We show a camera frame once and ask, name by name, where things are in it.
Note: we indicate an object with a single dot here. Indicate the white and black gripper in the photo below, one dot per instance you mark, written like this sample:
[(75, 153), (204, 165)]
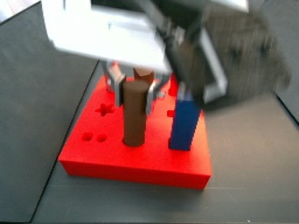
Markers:
[(212, 43)]

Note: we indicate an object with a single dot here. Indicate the short brown peg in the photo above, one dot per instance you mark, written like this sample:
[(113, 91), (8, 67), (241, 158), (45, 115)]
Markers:
[(144, 75)]

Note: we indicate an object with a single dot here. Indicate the red peg board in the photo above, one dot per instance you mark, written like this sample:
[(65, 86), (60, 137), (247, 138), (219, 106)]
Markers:
[(95, 153)]

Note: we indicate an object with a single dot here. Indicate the blue square peg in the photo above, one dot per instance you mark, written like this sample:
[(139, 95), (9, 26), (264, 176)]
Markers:
[(184, 122)]

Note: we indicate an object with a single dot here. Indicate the brown oval peg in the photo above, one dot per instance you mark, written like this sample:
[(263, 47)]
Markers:
[(135, 94)]

